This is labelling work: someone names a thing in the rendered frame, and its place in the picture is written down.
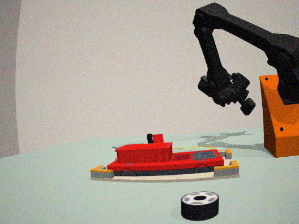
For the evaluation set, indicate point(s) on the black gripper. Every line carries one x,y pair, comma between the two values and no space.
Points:
247,105

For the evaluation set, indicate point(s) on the black toy tyre with white rim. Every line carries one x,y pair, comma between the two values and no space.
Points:
199,206

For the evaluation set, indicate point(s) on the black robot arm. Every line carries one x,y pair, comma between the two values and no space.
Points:
281,50

